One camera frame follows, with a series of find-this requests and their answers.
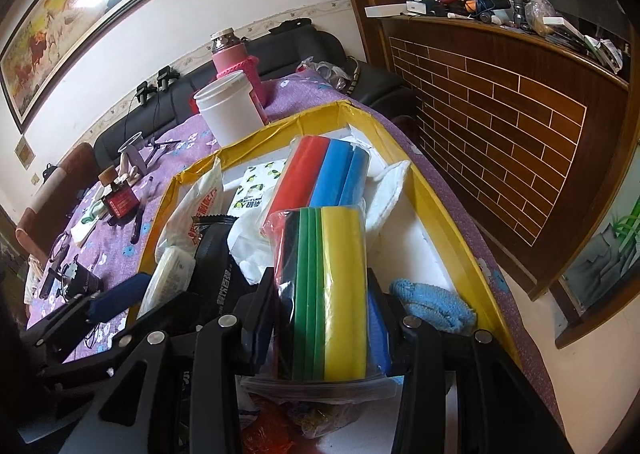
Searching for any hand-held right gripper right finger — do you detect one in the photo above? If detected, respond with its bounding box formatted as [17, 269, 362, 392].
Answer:
[366, 279, 576, 454]

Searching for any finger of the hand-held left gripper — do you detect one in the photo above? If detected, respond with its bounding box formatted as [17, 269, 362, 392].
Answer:
[30, 273, 152, 360]
[42, 291, 201, 390]

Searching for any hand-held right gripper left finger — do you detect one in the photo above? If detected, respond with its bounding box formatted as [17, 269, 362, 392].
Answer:
[60, 267, 278, 454]

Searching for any blue towel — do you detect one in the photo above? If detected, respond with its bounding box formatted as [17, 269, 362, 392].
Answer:
[389, 278, 478, 334]

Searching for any colourful sponge pack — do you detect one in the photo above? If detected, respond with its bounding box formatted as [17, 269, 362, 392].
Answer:
[240, 135, 406, 402]

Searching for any black snack packet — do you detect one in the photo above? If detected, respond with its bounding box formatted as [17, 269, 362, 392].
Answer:
[187, 214, 256, 320]

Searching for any clear plastic bag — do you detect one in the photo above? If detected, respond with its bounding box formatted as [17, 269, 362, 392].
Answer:
[227, 214, 281, 285]
[296, 59, 353, 95]

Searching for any gold foil packet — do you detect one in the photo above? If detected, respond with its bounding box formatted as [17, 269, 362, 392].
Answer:
[295, 401, 363, 440]

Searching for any red plastic packet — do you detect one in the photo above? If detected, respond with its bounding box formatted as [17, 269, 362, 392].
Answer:
[240, 396, 303, 454]

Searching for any white red-print plastic bag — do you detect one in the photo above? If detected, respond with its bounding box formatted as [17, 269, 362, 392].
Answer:
[155, 157, 231, 260]

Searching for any lemon print tissue pack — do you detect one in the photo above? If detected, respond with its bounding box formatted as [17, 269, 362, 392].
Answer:
[227, 159, 288, 217]

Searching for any yellow-edged white foam box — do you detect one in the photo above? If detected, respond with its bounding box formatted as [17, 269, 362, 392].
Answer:
[122, 101, 521, 454]

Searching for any black motor gadget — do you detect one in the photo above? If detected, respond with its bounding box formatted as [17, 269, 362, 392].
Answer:
[50, 259, 103, 302]

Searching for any green white cloth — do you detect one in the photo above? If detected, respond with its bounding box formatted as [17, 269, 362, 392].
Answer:
[70, 204, 108, 250]

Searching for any dark red-label bottle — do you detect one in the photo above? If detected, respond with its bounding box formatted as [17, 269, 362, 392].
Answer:
[104, 181, 138, 222]

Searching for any brown armchair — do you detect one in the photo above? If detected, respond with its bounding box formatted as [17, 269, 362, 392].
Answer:
[15, 141, 98, 265]

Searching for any small round stand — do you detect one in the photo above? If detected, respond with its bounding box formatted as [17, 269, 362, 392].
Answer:
[117, 131, 148, 175]

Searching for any white plastic jar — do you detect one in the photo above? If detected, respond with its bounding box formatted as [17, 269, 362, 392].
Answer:
[193, 72, 268, 147]

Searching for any pink sleeved bottle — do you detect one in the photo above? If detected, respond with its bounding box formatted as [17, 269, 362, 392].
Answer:
[210, 28, 271, 122]

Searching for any framed horse painting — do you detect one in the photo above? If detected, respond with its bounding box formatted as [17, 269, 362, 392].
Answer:
[0, 0, 166, 135]

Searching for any black sofa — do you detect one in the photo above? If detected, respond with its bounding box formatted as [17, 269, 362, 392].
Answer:
[94, 19, 416, 167]

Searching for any black bag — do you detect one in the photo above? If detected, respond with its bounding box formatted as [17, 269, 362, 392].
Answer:
[267, 18, 313, 34]

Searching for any white flat box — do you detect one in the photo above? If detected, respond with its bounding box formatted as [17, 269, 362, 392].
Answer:
[365, 3, 408, 18]

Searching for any pile of assorted clutter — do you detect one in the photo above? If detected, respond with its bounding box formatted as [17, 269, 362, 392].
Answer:
[405, 0, 626, 75]

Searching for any small wall plaque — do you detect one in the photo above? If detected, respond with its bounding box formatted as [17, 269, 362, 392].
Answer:
[15, 137, 35, 167]

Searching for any bamboo wall painting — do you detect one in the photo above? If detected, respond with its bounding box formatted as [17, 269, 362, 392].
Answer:
[560, 184, 640, 295]

